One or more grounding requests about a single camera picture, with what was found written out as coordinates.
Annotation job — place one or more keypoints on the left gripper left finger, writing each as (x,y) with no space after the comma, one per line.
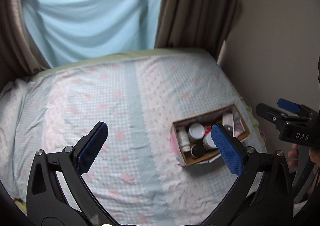
(57,194)

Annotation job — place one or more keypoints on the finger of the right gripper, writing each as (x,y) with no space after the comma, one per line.
(270,114)
(298,109)

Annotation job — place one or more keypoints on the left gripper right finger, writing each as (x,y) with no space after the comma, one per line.
(261,194)

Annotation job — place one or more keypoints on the white pill bottle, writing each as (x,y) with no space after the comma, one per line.
(183,139)

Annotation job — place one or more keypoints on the white digital pocket scale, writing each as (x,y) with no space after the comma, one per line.
(228,122)

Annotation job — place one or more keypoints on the red small box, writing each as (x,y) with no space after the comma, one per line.
(207,129)

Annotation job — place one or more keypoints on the small black jar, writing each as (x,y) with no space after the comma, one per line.
(197,151)

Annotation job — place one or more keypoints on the person right hand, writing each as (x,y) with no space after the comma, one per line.
(314,155)

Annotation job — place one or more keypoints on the open cardboard box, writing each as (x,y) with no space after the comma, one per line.
(241,132)

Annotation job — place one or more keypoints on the checkered floral bed sheet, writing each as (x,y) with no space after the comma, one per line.
(136,176)

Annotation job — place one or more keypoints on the right brown curtain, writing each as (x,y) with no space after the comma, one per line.
(195,24)

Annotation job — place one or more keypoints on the brown curtain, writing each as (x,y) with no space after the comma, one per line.
(20,56)
(195,24)

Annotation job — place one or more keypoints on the left brown curtain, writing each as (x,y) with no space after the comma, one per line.
(20,56)

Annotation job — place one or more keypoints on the light blue cloth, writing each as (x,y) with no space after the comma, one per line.
(68,31)

